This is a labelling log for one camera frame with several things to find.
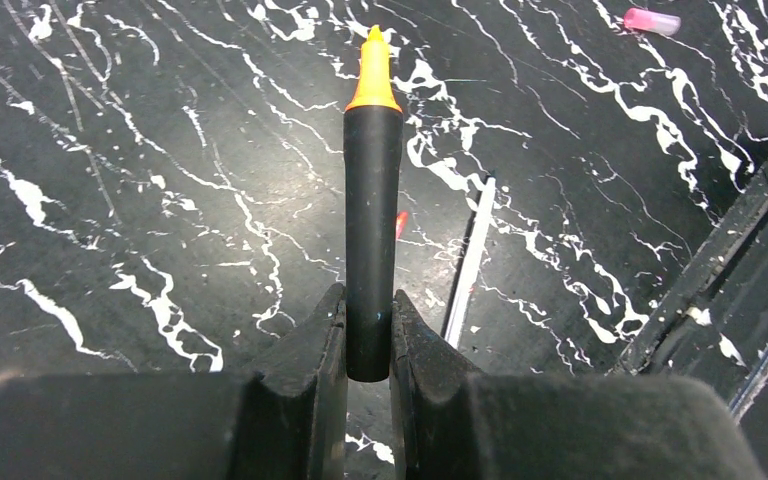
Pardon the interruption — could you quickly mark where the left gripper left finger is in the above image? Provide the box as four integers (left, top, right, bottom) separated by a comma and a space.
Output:
0, 284, 348, 479

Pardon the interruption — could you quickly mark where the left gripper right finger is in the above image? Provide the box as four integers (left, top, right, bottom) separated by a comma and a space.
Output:
390, 292, 763, 479

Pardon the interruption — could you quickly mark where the white pen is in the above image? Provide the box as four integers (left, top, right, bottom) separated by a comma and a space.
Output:
442, 175, 497, 350

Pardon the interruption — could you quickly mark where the light pink pen cap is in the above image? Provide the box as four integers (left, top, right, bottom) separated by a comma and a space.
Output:
623, 8, 681, 37

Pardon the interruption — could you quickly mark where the black orange-tipped marker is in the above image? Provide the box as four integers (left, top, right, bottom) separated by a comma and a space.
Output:
343, 26, 404, 382

